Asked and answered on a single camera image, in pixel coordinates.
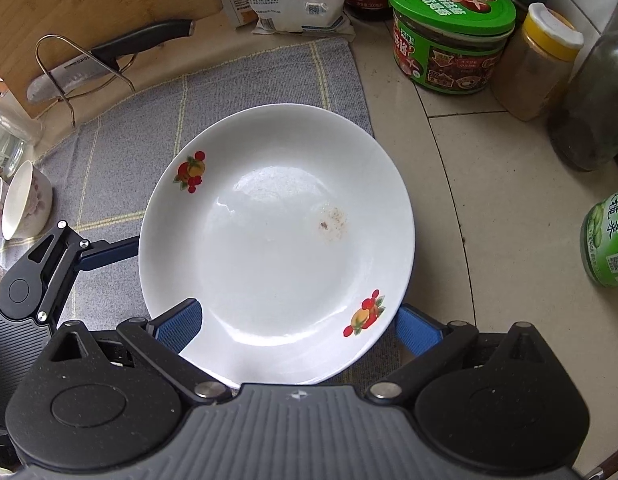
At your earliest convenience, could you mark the yellow-lidded spice jar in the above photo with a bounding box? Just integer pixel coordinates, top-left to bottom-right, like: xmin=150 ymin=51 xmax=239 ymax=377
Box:
xmin=492 ymin=2 xmax=585 ymax=122

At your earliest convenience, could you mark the green-lidded round tub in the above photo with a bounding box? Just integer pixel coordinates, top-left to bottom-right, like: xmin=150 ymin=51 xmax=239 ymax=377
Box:
xmin=387 ymin=0 xmax=517 ymax=93

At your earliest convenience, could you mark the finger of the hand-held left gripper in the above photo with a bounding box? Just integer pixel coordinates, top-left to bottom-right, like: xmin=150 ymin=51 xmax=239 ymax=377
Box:
xmin=26 ymin=220 xmax=140 ymax=323

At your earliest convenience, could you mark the metal wire rack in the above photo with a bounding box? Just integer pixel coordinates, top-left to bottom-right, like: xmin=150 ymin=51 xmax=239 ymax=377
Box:
xmin=35 ymin=34 xmax=137 ymax=128

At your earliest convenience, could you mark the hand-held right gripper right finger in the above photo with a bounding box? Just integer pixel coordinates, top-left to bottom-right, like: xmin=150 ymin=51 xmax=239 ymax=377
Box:
xmin=364 ymin=305 xmax=560 ymax=405

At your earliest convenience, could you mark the black-handled kitchen knife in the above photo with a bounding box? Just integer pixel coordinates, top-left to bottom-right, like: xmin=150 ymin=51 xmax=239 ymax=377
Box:
xmin=28 ymin=20 xmax=196 ymax=106

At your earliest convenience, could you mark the white plate with fruit print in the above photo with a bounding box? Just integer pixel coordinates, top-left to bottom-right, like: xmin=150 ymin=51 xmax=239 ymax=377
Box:
xmin=138 ymin=103 xmax=416 ymax=388

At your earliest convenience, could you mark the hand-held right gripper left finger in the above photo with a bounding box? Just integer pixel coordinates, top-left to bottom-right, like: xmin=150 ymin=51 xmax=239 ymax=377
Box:
xmin=46 ymin=299 xmax=235 ymax=405

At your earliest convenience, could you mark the clear glass bottle red cap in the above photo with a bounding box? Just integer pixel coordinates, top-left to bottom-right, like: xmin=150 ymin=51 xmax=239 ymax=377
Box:
xmin=548 ymin=0 xmax=618 ymax=173

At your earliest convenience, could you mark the checked grey and teal cloth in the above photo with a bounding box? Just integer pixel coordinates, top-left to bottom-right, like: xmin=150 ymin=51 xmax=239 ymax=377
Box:
xmin=0 ymin=37 xmax=375 ymax=391

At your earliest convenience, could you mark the green-labelled glass jar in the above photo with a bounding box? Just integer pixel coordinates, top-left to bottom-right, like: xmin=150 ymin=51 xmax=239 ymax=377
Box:
xmin=580 ymin=187 xmax=618 ymax=288

